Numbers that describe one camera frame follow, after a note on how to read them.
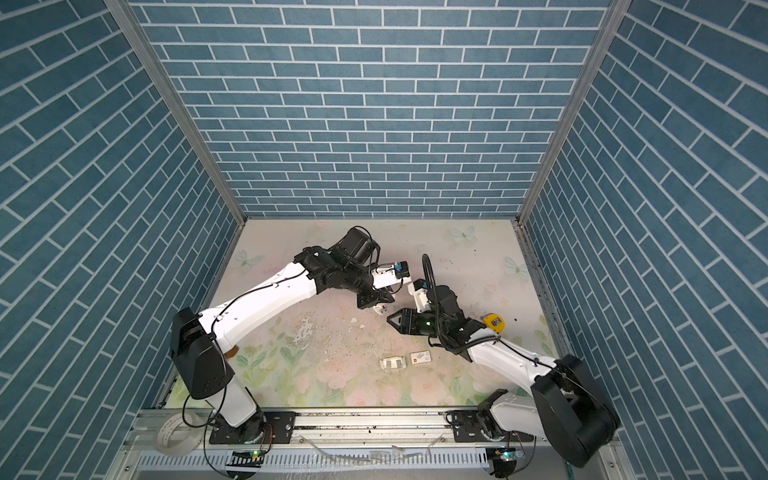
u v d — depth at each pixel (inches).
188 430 29.3
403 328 29.0
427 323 28.4
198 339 16.9
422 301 30.4
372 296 26.2
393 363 33.3
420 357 33.2
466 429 28.9
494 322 36.0
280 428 29.0
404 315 29.5
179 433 28.9
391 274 25.7
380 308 31.1
